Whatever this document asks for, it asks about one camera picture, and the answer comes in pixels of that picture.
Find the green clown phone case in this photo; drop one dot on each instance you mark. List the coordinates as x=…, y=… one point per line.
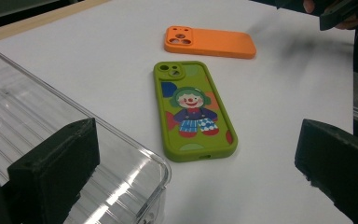
x=195, y=143

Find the clear plastic rack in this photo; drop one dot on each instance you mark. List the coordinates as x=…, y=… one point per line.
x=21, y=105

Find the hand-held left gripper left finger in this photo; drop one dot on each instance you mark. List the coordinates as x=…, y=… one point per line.
x=52, y=174

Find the orange phone case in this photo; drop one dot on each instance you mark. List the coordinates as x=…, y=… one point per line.
x=220, y=42

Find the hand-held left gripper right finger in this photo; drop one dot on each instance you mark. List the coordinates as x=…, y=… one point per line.
x=341, y=165

